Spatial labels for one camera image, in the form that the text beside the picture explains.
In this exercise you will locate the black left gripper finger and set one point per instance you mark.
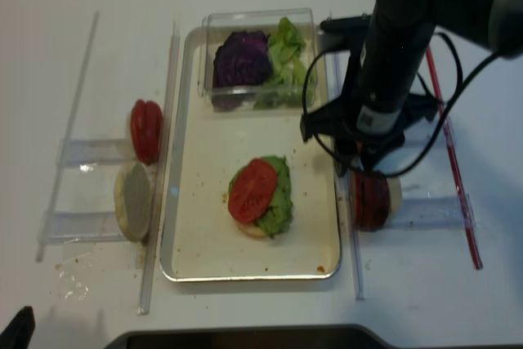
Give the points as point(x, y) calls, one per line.
point(19, 332)

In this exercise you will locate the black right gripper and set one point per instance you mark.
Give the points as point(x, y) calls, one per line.
point(367, 138)

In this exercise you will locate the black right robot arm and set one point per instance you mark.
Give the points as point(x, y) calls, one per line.
point(385, 58)

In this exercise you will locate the meat patty slices stack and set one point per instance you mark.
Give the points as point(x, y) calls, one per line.
point(371, 201)

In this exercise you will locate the green lettuce on bun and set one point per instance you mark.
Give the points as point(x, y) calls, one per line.
point(279, 214)

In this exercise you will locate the green lettuce leaves in container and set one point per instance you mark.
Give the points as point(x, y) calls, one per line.
point(284, 86)

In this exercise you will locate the tomato slice on bun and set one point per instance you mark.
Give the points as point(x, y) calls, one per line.
point(252, 191)

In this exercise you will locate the upright bread bun slice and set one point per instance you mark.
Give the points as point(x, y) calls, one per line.
point(132, 201)

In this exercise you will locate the red tomato slices stack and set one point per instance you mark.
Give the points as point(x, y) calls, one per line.
point(145, 128)

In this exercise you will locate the clear adhesive tape patch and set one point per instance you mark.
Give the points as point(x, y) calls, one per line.
point(74, 276)

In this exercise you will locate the clear acrylic inner right strip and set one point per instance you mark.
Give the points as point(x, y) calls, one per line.
point(350, 237)

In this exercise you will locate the clear acrylic strip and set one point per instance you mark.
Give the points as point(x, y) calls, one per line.
point(350, 237)
point(51, 207)
point(147, 278)

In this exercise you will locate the red acrylic outer right strip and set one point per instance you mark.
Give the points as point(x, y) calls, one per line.
point(453, 153)

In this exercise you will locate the bottom bun on tray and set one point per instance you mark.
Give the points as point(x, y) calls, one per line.
point(252, 231)

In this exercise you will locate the clear plastic vegetable container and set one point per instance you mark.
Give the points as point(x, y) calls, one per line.
point(217, 27)

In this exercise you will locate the purple cabbage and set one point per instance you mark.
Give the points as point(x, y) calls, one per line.
point(241, 61)

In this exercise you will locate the silver metal tray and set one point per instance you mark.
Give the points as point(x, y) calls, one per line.
point(201, 242)

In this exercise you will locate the black monitor edge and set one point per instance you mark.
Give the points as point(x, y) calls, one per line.
point(304, 336)

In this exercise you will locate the clear acrylic inner left strip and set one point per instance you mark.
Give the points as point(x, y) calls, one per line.
point(147, 278)

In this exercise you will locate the clear acrylic outer left strip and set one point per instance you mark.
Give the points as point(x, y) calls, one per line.
point(51, 207)

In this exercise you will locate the clear acrylic rail lower right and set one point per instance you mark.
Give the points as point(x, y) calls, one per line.
point(442, 213)

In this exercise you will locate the clear acrylic rail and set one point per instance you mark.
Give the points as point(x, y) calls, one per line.
point(442, 213)
point(73, 153)
point(93, 227)

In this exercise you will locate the clear acrylic rail lower left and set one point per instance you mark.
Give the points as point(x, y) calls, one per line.
point(93, 227)

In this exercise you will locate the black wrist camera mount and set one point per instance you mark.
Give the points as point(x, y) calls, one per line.
point(346, 24)

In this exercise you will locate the clear acrylic rail upper left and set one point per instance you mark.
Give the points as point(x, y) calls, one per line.
point(73, 153)

